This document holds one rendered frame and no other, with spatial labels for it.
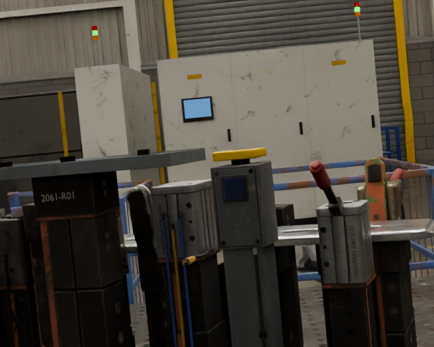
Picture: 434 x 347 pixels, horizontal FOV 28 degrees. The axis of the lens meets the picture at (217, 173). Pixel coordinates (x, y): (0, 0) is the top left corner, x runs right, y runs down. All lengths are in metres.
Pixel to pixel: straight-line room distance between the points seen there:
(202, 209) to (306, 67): 8.31
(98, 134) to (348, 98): 2.80
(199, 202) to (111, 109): 8.28
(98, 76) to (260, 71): 1.79
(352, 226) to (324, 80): 8.40
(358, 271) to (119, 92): 8.40
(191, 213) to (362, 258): 0.27
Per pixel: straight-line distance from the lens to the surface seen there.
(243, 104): 9.59
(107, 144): 9.64
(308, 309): 2.29
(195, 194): 1.35
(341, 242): 1.30
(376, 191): 1.62
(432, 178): 3.63
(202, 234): 1.37
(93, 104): 9.67
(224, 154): 1.16
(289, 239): 1.43
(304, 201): 9.67
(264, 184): 1.17
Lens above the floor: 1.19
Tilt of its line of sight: 3 degrees down
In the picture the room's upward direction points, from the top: 6 degrees counter-clockwise
